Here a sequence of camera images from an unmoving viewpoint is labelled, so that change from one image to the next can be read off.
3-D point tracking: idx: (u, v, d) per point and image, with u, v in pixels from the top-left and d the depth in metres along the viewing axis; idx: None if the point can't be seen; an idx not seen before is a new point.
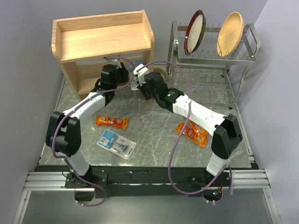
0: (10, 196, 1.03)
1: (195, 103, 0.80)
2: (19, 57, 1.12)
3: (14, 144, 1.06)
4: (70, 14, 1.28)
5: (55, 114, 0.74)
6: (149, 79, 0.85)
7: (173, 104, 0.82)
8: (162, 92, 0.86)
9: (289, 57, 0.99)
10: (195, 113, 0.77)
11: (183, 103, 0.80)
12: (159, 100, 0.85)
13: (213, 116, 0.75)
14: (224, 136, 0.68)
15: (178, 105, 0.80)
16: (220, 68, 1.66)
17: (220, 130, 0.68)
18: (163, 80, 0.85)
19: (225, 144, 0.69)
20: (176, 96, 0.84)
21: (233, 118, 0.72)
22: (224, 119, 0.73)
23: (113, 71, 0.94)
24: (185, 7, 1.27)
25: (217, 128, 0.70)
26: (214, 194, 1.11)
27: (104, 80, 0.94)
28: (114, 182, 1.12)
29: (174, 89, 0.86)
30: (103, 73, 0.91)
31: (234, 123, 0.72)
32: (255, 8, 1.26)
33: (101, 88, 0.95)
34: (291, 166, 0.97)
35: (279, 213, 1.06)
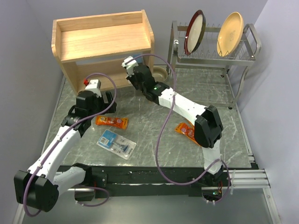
0: (10, 195, 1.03)
1: (180, 95, 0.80)
2: (19, 57, 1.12)
3: (14, 144, 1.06)
4: (70, 14, 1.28)
5: (19, 174, 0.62)
6: (137, 73, 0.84)
7: (158, 97, 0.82)
8: (149, 86, 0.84)
9: (289, 57, 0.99)
10: (178, 104, 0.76)
11: (168, 95, 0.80)
12: (146, 93, 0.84)
13: (195, 108, 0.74)
14: (204, 126, 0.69)
15: (163, 98, 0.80)
16: (220, 68, 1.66)
17: (200, 120, 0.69)
18: (151, 73, 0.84)
19: (205, 133, 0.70)
20: (162, 89, 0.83)
21: (213, 109, 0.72)
22: (204, 109, 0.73)
23: (90, 97, 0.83)
24: (185, 8, 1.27)
25: (197, 118, 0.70)
26: (214, 194, 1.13)
27: (80, 107, 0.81)
28: (114, 182, 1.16)
29: (160, 83, 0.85)
30: (79, 98, 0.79)
31: (215, 114, 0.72)
32: (255, 8, 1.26)
33: (74, 116, 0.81)
34: (291, 167, 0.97)
35: (279, 213, 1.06)
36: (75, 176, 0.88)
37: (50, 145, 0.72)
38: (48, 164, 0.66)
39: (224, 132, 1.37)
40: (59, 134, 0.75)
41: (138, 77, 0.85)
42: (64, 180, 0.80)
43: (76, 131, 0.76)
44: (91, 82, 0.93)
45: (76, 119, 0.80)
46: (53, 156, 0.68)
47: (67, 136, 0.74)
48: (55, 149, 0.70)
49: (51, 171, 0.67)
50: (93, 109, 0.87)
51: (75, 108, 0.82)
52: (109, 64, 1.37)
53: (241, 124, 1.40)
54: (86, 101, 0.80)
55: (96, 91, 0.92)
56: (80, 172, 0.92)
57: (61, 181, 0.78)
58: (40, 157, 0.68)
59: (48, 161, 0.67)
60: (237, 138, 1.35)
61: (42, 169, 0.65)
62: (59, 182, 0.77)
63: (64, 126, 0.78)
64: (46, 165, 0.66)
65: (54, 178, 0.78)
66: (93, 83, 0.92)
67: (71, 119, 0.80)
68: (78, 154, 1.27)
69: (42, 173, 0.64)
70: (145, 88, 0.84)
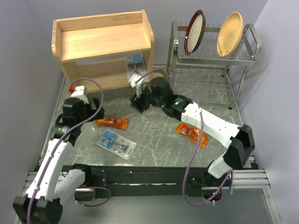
0: (10, 195, 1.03)
1: (206, 111, 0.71)
2: (19, 57, 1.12)
3: (14, 144, 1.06)
4: (70, 14, 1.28)
5: (17, 201, 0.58)
6: (155, 87, 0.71)
7: (181, 114, 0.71)
8: (168, 101, 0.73)
9: (289, 57, 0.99)
10: (208, 124, 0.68)
11: (194, 112, 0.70)
12: (165, 108, 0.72)
13: (226, 127, 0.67)
14: (240, 149, 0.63)
15: (188, 115, 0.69)
16: (220, 68, 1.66)
17: (237, 143, 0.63)
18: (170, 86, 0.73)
19: (240, 157, 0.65)
20: (185, 104, 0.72)
21: (248, 129, 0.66)
22: (238, 129, 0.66)
23: (78, 103, 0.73)
24: (185, 8, 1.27)
25: (232, 141, 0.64)
26: (215, 194, 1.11)
27: (67, 115, 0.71)
28: (114, 182, 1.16)
29: (181, 96, 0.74)
30: (65, 106, 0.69)
31: (249, 134, 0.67)
32: (255, 8, 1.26)
33: (62, 126, 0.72)
34: (291, 167, 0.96)
35: (279, 213, 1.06)
36: (74, 182, 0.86)
37: (42, 163, 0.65)
38: (45, 184, 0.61)
39: None
40: (49, 149, 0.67)
41: (156, 92, 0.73)
42: (65, 190, 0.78)
43: (67, 143, 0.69)
44: (76, 90, 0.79)
45: (66, 129, 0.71)
46: (49, 174, 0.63)
47: (58, 150, 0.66)
48: (50, 167, 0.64)
49: (51, 189, 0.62)
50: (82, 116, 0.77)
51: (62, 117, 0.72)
52: (109, 64, 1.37)
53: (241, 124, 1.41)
54: (73, 108, 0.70)
55: (84, 97, 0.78)
56: (81, 175, 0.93)
57: (62, 192, 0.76)
58: (36, 178, 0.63)
59: (45, 181, 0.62)
60: None
61: (40, 190, 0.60)
62: (60, 194, 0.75)
63: (53, 139, 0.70)
64: (43, 185, 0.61)
65: (55, 191, 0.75)
66: (78, 90, 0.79)
67: (59, 129, 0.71)
68: (78, 154, 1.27)
69: (41, 195, 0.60)
70: (165, 103, 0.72)
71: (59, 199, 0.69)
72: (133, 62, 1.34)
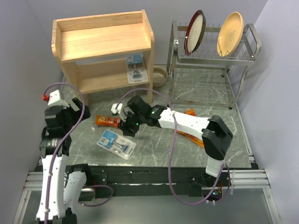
0: (10, 195, 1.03)
1: (179, 113, 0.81)
2: (19, 57, 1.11)
3: (14, 144, 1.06)
4: (70, 14, 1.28)
5: None
6: (131, 103, 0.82)
7: (159, 120, 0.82)
8: (146, 113, 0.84)
9: (289, 57, 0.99)
10: (181, 123, 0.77)
11: (168, 115, 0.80)
12: (145, 119, 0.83)
13: (198, 122, 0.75)
14: (212, 137, 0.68)
15: (163, 119, 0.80)
16: (220, 68, 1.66)
17: (207, 133, 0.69)
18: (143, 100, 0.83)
19: (216, 145, 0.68)
20: (160, 111, 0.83)
21: (216, 118, 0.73)
22: (207, 121, 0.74)
23: (60, 112, 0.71)
24: (185, 8, 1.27)
25: (202, 131, 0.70)
26: (214, 194, 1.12)
27: (52, 126, 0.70)
28: (114, 182, 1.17)
29: (156, 106, 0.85)
30: (47, 117, 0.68)
31: (219, 123, 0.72)
32: (255, 8, 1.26)
33: (50, 138, 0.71)
34: (291, 167, 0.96)
35: (279, 213, 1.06)
36: (78, 186, 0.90)
37: (42, 184, 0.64)
38: (53, 203, 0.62)
39: None
40: (45, 168, 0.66)
41: (134, 108, 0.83)
42: (73, 198, 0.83)
43: (62, 157, 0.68)
44: (52, 96, 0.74)
45: (55, 142, 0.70)
46: (54, 192, 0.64)
47: (55, 166, 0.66)
48: (52, 185, 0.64)
49: (60, 206, 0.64)
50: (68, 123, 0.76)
51: (47, 129, 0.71)
52: (109, 64, 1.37)
53: (241, 124, 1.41)
54: (57, 118, 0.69)
55: (63, 101, 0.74)
56: (81, 177, 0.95)
57: (71, 200, 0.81)
58: (42, 200, 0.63)
59: (52, 200, 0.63)
60: (237, 138, 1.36)
61: (51, 211, 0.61)
62: (69, 203, 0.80)
63: (46, 157, 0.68)
64: (52, 205, 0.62)
65: (64, 200, 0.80)
66: (54, 95, 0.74)
67: (48, 144, 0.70)
68: (78, 154, 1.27)
69: (53, 214, 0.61)
70: (144, 116, 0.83)
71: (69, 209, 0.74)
72: (133, 62, 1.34)
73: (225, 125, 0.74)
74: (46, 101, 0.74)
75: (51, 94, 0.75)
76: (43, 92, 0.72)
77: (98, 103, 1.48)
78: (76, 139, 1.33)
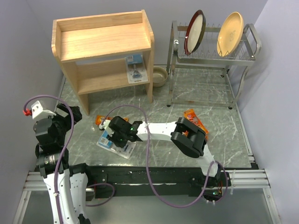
0: (10, 195, 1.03)
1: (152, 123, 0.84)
2: (18, 57, 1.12)
3: (14, 144, 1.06)
4: (70, 14, 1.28)
5: None
6: (110, 125, 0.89)
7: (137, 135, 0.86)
8: (127, 130, 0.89)
9: (289, 57, 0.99)
10: (153, 132, 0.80)
11: (143, 129, 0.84)
12: (126, 136, 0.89)
13: (167, 127, 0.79)
14: (180, 138, 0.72)
15: (139, 132, 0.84)
16: (220, 68, 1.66)
17: (174, 136, 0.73)
18: (123, 119, 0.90)
19: (188, 144, 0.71)
20: (138, 125, 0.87)
21: (181, 120, 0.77)
22: (175, 124, 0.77)
23: (52, 126, 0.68)
24: (185, 7, 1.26)
25: (172, 135, 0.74)
26: (214, 194, 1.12)
27: (46, 142, 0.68)
28: (114, 182, 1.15)
29: (135, 122, 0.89)
30: (39, 135, 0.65)
31: (186, 123, 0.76)
32: (255, 8, 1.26)
33: (47, 156, 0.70)
34: (292, 167, 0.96)
35: (279, 213, 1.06)
36: (82, 189, 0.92)
37: (52, 203, 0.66)
38: (67, 219, 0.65)
39: (224, 132, 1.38)
40: (50, 187, 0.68)
41: (115, 128, 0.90)
42: (81, 203, 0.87)
43: (64, 172, 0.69)
44: (34, 108, 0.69)
45: (52, 158, 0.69)
46: (66, 209, 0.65)
47: (60, 183, 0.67)
48: (61, 204, 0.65)
49: (75, 219, 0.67)
50: (61, 134, 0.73)
51: (41, 147, 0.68)
52: (109, 64, 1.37)
53: (241, 124, 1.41)
54: (49, 133, 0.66)
55: (47, 112, 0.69)
56: (85, 179, 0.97)
57: (80, 206, 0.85)
58: (55, 218, 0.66)
59: (66, 216, 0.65)
60: (237, 138, 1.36)
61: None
62: (79, 208, 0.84)
63: (47, 176, 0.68)
64: (67, 221, 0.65)
65: (74, 207, 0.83)
66: (36, 108, 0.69)
67: (46, 162, 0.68)
68: (78, 154, 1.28)
69: None
70: (124, 134, 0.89)
71: (81, 216, 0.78)
72: (133, 62, 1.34)
73: (193, 123, 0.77)
74: (29, 115, 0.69)
75: (32, 107, 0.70)
76: (24, 108, 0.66)
77: (98, 103, 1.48)
78: (76, 139, 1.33)
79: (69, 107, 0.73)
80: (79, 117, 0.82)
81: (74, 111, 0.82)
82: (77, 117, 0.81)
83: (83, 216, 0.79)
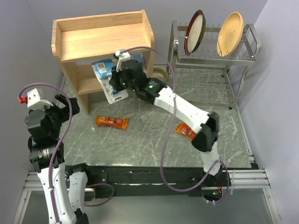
0: (10, 195, 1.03)
1: (179, 97, 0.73)
2: (18, 57, 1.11)
3: (14, 144, 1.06)
4: (70, 14, 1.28)
5: None
6: (126, 69, 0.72)
7: (155, 97, 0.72)
8: (142, 84, 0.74)
9: (289, 57, 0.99)
10: (181, 109, 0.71)
11: (167, 97, 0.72)
12: (139, 91, 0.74)
13: (197, 114, 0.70)
14: (208, 135, 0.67)
15: (162, 99, 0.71)
16: (220, 68, 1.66)
17: (205, 129, 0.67)
18: (142, 68, 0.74)
19: (208, 142, 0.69)
20: (159, 88, 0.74)
21: (216, 116, 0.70)
22: (208, 116, 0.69)
23: (45, 118, 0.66)
24: (185, 7, 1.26)
25: (202, 128, 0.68)
26: (214, 194, 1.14)
27: (39, 135, 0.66)
28: (114, 182, 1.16)
29: (155, 80, 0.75)
30: (31, 128, 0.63)
31: (217, 122, 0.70)
32: (255, 8, 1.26)
33: (41, 149, 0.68)
34: (291, 167, 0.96)
35: (279, 213, 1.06)
36: (81, 186, 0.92)
37: (46, 199, 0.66)
38: (64, 214, 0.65)
39: (224, 132, 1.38)
40: (45, 182, 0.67)
41: (128, 74, 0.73)
42: (80, 198, 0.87)
43: (59, 166, 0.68)
44: (30, 97, 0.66)
45: (46, 151, 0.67)
46: (61, 205, 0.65)
47: (54, 178, 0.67)
48: (57, 199, 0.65)
49: (71, 215, 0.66)
50: (55, 127, 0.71)
51: (34, 139, 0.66)
52: None
53: (241, 124, 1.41)
54: (42, 126, 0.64)
55: (45, 101, 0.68)
56: (85, 178, 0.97)
57: (78, 201, 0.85)
58: (51, 214, 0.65)
59: (62, 212, 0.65)
60: (237, 138, 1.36)
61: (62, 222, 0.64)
62: (77, 204, 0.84)
63: (41, 171, 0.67)
64: (63, 217, 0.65)
65: (72, 203, 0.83)
66: (32, 97, 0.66)
67: (40, 156, 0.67)
68: (78, 154, 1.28)
69: None
70: (138, 87, 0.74)
71: (79, 211, 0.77)
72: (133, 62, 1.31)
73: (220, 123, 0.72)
74: (24, 102, 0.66)
75: (28, 94, 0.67)
76: (19, 94, 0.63)
77: (98, 103, 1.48)
78: (76, 139, 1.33)
79: (68, 98, 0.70)
80: (77, 110, 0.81)
81: (73, 104, 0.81)
82: (74, 110, 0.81)
83: (80, 211, 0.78)
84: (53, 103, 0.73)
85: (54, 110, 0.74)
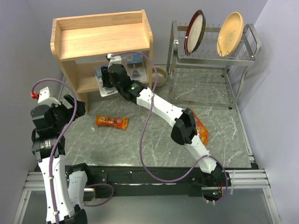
0: (10, 195, 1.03)
1: (158, 96, 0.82)
2: (18, 57, 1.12)
3: (14, 144, 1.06)
4: (70, 14, 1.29)
5: None
6: (112, 73, 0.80)
7: (137, 97, 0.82)
8: (126, 86, 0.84)
9: (289, 56, 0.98)
10: (157, 106, 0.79)
11: (146, 97, 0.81)
12: (123, 92, 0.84)
13: (173, 110, 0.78)
14: (182, 128, 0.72)
15: (141, 98, 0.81)
16: (220, 68, 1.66)
17: (179, 123, 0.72)
18: (126, 72, 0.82)
19: (183, 136, 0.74)
20: (140, 89, 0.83)
21: (189, 111, 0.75)
22: (181, 112, 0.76)
23: (49, 112, 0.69)
24: (185, 7, 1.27)
25: (176, 122, 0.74)
26: (214, 194, 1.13)
27: (42, 127, 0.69)
28: (114, 182, 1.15)
29: (137, 82, 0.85)
30: (35, 118, 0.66)
31: (191, 116, 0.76)
32: (255, 7, 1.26)
33: (43, 140, 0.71)
34: (292, 167, 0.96)
35: (279, 213, 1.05)
36: (81, 185, 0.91)
37: (46, 188, 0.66)
38: (61, 204, 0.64)
39: (224, 132, 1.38)
40: (45, 171, 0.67)
41: (114, 77, 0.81)
42: (78, 195, 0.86)
43: (60, 157, 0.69)
44: (41, 94, 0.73)
45: (48, 143, 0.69)
46: (60, 194, 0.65)
47: (54, 168, 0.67)
48: (56, 188, 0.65)
49: (69, 206, 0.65)
50: (59, 122, 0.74)
51: (37, 131, 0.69)
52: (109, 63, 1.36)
53: (241, 124, 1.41)
54: (45, 118, 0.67)
55: (53, 99, 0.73)
56: (85, 177, 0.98)
57: (77, 198, 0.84)
58: (49, 204, 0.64)
59: (60, 201, 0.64)
60: (237, 138, 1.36)
61: (60, 212, 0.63)
62: (76, 200, 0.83)
63: (42, 160, 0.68)
64: (61, 206, 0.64)
65: (71, 199, 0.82)
66: (44, 93, 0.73)
67: (42, 146, 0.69)
68: (78, 154, 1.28)
69: (65, 215, 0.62)
70: (122, 88, 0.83)
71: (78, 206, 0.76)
72: (133, 62, 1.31)
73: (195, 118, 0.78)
74: (35, 98, 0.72)
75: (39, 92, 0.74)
76: (32, 89, 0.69)
77: (98, 103, 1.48)
78: (76, 139, 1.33)
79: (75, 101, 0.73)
80: (82, 112, 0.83)
81: (80, 106, 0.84)
82: (80, 112, 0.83)
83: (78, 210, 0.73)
84: (60, 103, 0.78)
85: (60, 109, 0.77)
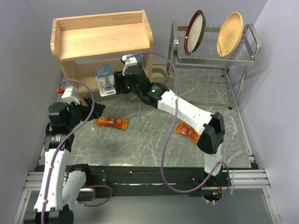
0: (10, 195, 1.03)
1: (181, 99, 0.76)
2: (18, 57, 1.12)
3: (14, 143, 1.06)
4: (70, 14, 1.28)
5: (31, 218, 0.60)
6: (130, 75, 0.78)
7: (158, 101, 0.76)
8: (145, 89, 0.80)
9: (289, 57, 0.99)
10: (182, 110, 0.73)
11: (169, 100, 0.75)
12: (142, 96, 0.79)
13: (200, 115, 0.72)
14: (212, 135, 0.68)
15: (164, 102, 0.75)
16: (220, 68, 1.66)
17: (209, 130, 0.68)
18: (145, 73, 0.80)
19: (212, 143, 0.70)
20: (161, 92, 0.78)
21: (220, 116, 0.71)
22: (211, 117, 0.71)
23: (64, 109, 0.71)
24: (185, 7, 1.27)
25: (205, 128, 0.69)
26: (214, 194, 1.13)
27: (55, 123, 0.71)
28: (114, 182, 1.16)
29: (158, 85, 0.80)
30: (51, 115, 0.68)
31: (221, 121, 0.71)
32: (255, 8, 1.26)
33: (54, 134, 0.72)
34: (292, 167, 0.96)
35: (279, 213, 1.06)
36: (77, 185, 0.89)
37: (44, 175, 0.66)
38: (52, 195, 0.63)
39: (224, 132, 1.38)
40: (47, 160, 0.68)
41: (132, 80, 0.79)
42: (71, 195, 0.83)
43: (64, 150, 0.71)
44: (66, 91, 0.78)
45: (59, 137, 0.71)
46: (53, 184, 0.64)
47: (56, 159, 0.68)
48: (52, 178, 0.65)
49: (59, 199, 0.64)
50: (73, 120, 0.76)
51: (51, 126, 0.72)
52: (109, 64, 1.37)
53: (241, 124, 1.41)
54: (60, 115, 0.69)
55: (74, 98, 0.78)
56: (84, 178, 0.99)
57: (68, 197, 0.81)
58: (41, 192, 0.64)
59: (51, 192, 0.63)
60: (237, 138, 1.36)
61: (48, 202, 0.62)
62: (67, 199, 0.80)
63: (48, 150, 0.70)
64: (51, 197, 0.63)
65: (62, 197, 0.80)
66: (67, 91, 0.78)
67: (52, 139, 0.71)
68: (78, 154, 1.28)
69: (51, 206, 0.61)
70: (141, 91, 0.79)
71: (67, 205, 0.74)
72: None
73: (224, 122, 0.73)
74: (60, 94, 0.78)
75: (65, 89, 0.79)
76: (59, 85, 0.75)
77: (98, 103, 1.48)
78: (76, 139, 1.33)
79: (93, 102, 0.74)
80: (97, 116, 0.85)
81: (97, 110, 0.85)
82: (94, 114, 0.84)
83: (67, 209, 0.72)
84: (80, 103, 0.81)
85: (78, 108, 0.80)
